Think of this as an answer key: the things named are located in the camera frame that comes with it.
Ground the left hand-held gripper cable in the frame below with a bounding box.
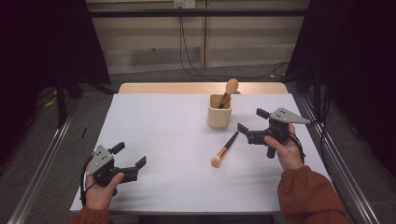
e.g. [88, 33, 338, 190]
[78, 155, 96, 207]

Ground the person's left hand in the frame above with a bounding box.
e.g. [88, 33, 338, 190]
[84, 172, 125, 211]

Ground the yellow floor tape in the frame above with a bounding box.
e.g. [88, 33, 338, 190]
[44, 90, 59, 108]

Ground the white wall socket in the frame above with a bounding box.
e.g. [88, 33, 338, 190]
[173, 0, 196, 9]

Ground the black metal stand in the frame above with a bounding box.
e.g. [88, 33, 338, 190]
[55, 73, 68, 130]

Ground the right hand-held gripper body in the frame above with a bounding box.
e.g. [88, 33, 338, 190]
[247, 106, 312, 160]

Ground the aluminium floor rail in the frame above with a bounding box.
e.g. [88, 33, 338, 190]
[7, 92, 82, 224]
[298, 92, 381, 224]

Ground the black floor cable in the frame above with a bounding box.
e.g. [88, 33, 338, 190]
[306, 90, 332, 151]

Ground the black horizontal bar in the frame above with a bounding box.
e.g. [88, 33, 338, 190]
[88, 8, 307, 18]

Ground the right hand-held gripper cable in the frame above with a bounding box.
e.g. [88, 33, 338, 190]
[288, 132, 306, 165]

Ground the black curtain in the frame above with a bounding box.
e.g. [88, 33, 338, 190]
[284, 0, 396, 180]
[0, 0, 112, 167]

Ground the large round makeup brush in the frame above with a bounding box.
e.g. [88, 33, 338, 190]
[218, 77, 240, 110]

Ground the person's right hand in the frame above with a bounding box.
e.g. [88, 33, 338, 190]
[263, 123, 305, 172]

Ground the light wooden table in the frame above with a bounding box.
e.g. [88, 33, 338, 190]
[118, 81, 289, 95]

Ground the beige square brush holder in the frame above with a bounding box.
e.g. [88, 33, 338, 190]
[207, 93, 233, 130]

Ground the black wall cable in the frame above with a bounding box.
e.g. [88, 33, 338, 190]
[178, 7, 219, 82]
[180, 7, 290, 80]

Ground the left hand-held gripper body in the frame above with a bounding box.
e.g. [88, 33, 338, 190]
[85, 145, 139, 197]

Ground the hand-held gripper cable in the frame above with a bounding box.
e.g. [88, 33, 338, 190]
[78, 155, 96, 207]
[288, 132, 306, 165]

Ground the white table mat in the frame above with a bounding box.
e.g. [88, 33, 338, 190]
[69, 92, 331, 216]

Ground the beige vertical wall strip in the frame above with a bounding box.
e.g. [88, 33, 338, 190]
[201, 0, 209, 68]

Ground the small makeup brush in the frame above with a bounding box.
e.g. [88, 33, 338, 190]
[210, 131, 240, 169]

